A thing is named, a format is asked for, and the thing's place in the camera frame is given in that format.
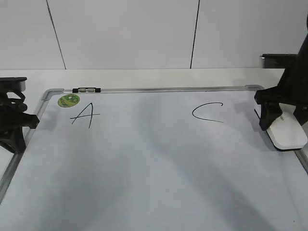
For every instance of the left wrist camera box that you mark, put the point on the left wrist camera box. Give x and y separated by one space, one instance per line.
13 83

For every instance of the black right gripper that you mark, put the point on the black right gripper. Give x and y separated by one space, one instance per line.
291 89

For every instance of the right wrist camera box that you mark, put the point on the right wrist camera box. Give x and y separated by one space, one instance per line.
277 61

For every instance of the black and silver frame clip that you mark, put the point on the black and silver frame clip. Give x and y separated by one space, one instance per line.
86 90

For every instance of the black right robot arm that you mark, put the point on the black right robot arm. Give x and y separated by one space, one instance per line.
301 59

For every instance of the white board eraser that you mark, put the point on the white board eraser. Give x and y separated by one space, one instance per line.
285 132

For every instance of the white board with grey frame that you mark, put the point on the white board with grey frame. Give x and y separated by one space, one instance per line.
181 159

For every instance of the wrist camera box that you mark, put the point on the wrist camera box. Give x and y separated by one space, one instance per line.
13 83
277 61

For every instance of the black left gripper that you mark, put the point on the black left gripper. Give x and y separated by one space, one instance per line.
12 119

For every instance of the round green magnet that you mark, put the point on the round green magnet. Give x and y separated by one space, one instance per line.
68 100

